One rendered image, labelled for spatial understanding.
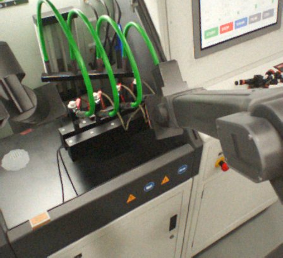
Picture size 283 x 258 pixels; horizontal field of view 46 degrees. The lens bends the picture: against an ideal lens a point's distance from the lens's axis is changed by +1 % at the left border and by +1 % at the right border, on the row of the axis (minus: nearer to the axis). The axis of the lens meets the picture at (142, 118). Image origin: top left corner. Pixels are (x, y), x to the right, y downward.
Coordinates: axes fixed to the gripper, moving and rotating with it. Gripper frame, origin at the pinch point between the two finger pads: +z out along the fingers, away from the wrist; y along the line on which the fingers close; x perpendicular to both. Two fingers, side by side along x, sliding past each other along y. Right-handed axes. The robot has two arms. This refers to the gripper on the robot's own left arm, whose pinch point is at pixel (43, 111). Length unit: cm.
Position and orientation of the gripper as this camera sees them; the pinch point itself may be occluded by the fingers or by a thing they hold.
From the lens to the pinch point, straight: 72.9
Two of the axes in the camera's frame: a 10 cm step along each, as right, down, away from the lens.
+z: -0.9, 0.5, 9.9
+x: 4.0, 9.1, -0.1
